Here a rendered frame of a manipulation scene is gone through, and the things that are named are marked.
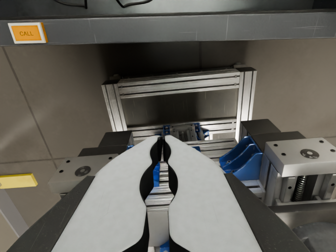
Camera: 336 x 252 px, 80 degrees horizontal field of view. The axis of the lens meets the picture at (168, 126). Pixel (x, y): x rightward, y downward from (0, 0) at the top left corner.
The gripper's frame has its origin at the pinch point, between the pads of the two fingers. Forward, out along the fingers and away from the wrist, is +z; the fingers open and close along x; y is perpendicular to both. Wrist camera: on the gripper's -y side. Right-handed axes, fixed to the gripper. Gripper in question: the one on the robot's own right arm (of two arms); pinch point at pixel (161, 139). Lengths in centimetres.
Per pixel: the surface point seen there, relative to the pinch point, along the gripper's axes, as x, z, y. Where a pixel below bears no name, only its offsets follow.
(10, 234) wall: -145, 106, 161
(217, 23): 8.7, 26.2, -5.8
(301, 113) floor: 95, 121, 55
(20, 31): -22.9, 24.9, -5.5
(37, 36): -20.4, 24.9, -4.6
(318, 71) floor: 98, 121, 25
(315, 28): 24.8, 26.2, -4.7
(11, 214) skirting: -144, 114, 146
